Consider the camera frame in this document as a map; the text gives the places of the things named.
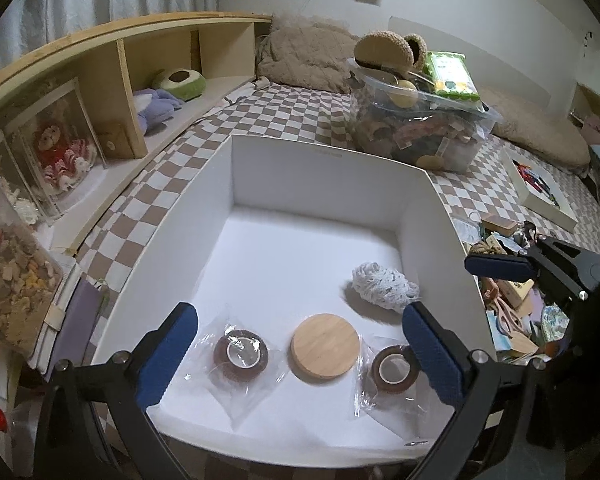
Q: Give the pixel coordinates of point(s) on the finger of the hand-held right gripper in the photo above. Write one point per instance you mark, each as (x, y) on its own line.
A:
(500, 267)

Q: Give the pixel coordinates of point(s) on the bag of mixed snacks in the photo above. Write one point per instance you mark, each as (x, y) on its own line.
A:
(15, 270)

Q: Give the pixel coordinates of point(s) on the fuzzy brown slipper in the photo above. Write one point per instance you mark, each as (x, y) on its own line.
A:
(380, 50)
(416, 52)

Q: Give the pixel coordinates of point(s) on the brown-topped wooden block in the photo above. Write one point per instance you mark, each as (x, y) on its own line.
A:
(500, 225)

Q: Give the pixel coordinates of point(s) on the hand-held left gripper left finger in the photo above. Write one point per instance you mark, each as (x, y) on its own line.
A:
(165, 355)

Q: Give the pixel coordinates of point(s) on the yellow ball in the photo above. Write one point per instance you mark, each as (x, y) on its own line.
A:
(404, 93)

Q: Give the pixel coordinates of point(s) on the bagged brown tape roll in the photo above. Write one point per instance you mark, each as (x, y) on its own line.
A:
(392, 370)
(240, 357)

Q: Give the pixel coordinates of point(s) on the white shallow tray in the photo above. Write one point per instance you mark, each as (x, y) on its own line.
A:
(555, 210)

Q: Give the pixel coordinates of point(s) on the avocado plush toy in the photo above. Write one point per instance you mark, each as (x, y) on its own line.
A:
(179, 84)

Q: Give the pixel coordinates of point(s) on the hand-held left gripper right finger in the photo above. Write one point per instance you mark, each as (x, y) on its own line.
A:
(432, 355)

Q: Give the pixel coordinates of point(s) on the green wet wipes pack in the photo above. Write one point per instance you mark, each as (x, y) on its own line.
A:
(452, 75)

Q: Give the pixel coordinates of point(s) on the purple plush toy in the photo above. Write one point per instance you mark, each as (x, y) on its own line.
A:
(155, 110)

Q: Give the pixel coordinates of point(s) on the white crochet ball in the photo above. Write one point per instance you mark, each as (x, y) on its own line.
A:
(385, 287)

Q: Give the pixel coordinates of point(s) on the purple notebook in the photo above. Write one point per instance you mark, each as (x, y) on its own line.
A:
(80, 320)

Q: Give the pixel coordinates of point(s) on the pile of colourful lighters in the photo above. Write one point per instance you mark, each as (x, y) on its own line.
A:
(535, 180)

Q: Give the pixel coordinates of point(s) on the bagged hard drive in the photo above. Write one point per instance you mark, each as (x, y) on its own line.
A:
(465, 229)

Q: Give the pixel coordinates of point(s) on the pink heart sunglasses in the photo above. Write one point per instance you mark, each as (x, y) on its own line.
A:
(505, 315)

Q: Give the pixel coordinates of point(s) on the doll in clear case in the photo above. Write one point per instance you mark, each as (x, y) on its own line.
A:
(55, 155)

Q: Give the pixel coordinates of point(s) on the cream cardboard box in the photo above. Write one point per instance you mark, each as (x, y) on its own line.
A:
(517, 292)

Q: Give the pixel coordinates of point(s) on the clear plastic storage bin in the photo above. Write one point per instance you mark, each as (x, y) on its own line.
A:
(430, 130)

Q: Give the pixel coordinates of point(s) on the wooden bedside shelf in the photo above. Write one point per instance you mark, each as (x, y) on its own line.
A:
(120, 90)

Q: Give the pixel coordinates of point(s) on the white shoe box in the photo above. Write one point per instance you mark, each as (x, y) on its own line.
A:
(300, 260)

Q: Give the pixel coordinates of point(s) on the beige fluffy blanket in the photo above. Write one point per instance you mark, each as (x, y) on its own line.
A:
(305, 55)

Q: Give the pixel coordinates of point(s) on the round wooden lid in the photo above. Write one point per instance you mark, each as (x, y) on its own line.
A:
(325, 349)

